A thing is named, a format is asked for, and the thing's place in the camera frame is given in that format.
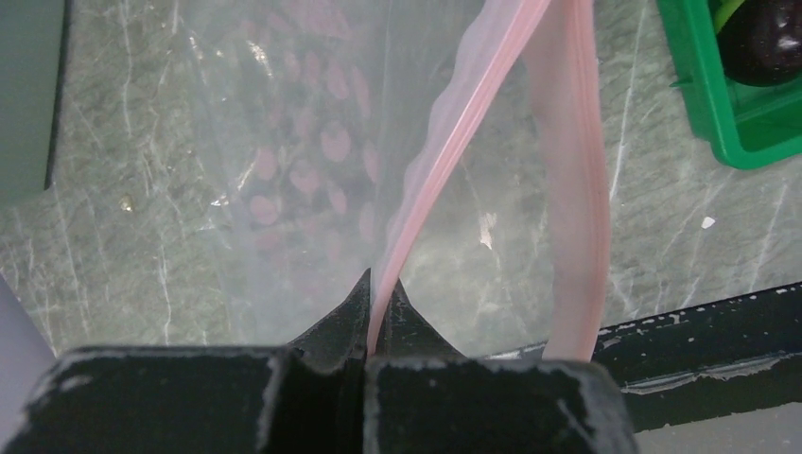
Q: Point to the green plastic tray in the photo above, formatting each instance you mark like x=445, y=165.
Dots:
x=747, y=127

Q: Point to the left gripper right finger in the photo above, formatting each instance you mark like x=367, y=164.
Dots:
x=405, y=333

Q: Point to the dark purple plum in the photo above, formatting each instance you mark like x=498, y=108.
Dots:
x=759, y=41

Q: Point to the clear zip top bag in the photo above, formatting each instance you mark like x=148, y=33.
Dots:
x=441, y=65

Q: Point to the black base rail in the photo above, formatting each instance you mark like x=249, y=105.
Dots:
x=686, y=366

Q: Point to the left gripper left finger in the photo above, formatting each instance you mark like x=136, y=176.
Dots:
x=330, y=341

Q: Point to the clear plastic storage box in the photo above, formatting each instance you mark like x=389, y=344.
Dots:
x=34, y=41

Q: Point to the dark red grape bunch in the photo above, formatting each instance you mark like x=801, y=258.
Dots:
x=311, y=189

